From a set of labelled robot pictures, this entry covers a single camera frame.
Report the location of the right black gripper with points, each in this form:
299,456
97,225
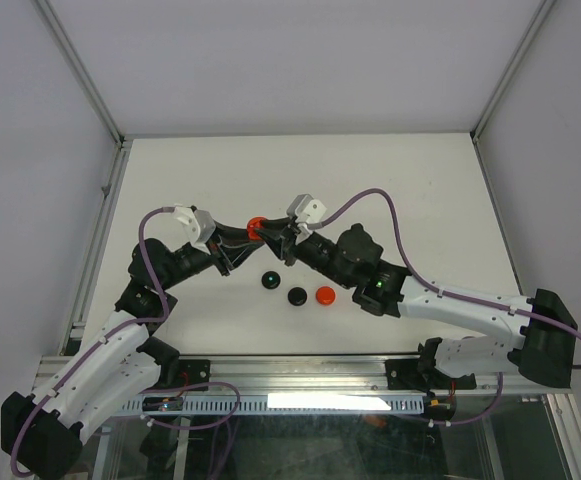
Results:
282,246

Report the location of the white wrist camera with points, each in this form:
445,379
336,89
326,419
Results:
198,226
305,211

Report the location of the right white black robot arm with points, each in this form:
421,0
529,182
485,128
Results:
530,335

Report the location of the small green circuit board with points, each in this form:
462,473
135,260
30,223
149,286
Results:
166,404

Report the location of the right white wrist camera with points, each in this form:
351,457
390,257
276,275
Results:
305,211

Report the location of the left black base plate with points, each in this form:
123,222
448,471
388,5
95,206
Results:
191,371

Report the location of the aluminium frame post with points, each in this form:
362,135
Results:
523,46
68,51

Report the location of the black earbud charging case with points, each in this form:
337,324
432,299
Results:
297,296

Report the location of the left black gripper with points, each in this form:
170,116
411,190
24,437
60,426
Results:
216,252

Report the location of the aluminium mounting rail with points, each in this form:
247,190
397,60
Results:
257,374

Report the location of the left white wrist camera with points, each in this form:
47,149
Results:
198,226

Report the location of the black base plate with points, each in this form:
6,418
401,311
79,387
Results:
402,374
191,371

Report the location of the right aluminium frame post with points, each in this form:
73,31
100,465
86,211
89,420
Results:
523,46

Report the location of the grey slotted cable duct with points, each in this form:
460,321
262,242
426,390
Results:
287,404

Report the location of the red charging case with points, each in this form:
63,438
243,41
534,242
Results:
253,227
325,295

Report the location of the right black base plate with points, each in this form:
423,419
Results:
402,374

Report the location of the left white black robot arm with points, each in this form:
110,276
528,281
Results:
45,431

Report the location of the left aluminium frame post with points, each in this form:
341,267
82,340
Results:
68,51

